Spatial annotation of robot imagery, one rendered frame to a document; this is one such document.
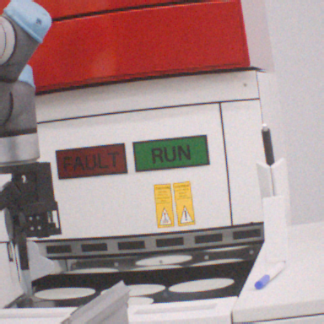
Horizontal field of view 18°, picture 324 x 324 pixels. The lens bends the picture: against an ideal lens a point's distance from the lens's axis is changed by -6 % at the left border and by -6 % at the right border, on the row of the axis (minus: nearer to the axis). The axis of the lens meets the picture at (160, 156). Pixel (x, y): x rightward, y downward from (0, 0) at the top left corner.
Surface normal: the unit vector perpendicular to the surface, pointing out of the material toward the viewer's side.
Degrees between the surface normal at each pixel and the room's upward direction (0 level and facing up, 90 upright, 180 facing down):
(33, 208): 90
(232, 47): 90
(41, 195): 90
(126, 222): 90
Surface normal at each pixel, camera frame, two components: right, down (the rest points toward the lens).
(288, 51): -0.16, 0.07
